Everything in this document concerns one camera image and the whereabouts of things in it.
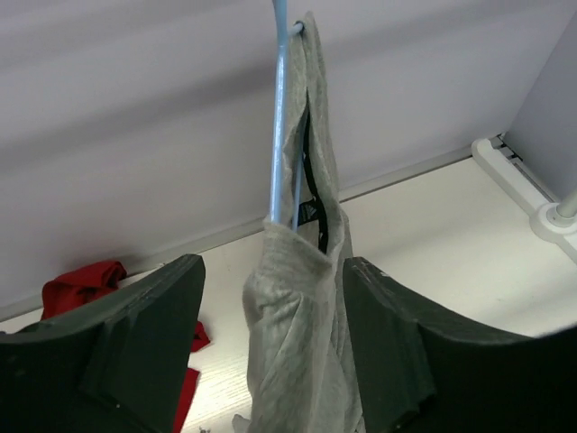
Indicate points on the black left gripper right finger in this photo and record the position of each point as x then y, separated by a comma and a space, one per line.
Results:
424, 368

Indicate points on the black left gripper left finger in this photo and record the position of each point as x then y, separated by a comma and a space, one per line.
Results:
40, 372

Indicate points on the grey t shirt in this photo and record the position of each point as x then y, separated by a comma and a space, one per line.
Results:
300, 372

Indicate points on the light blue wire hanger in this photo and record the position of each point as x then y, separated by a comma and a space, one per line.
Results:
284, 34

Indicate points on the red t shirt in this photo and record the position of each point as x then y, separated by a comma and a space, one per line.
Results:
138, 363

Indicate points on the white metal clothes rack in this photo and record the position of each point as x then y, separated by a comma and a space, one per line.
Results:
553, 222

